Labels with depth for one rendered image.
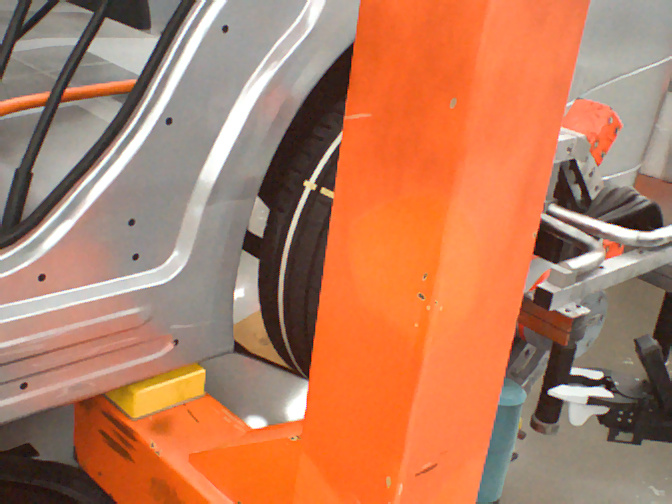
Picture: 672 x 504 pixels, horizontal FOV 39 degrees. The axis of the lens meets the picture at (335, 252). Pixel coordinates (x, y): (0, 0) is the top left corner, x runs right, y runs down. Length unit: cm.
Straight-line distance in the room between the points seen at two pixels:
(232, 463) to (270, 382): 161
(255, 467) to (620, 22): 127
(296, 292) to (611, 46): 92
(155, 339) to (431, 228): 63
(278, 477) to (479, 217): 48
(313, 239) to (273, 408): 133
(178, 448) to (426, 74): 75
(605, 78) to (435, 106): 126
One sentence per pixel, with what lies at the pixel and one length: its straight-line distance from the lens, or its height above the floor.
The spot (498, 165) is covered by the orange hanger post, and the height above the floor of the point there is 125.
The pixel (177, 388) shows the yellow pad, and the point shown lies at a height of 71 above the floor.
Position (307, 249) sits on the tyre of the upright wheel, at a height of 92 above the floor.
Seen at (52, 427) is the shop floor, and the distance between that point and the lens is 268.
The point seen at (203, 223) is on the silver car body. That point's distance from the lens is 138.
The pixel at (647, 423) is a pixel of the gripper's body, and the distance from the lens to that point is 149.
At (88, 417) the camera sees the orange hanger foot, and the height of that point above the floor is 63.
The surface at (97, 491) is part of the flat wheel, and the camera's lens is 163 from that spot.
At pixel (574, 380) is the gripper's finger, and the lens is 148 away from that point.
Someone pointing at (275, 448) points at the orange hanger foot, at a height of 81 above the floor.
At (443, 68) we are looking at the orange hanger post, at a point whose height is 134.
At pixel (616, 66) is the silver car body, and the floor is 116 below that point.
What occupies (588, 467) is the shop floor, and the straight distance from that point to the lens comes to 284.
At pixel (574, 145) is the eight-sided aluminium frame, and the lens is 165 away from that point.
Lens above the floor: 151
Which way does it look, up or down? 23 degrees down
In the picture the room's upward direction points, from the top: 8 degrees clockwise
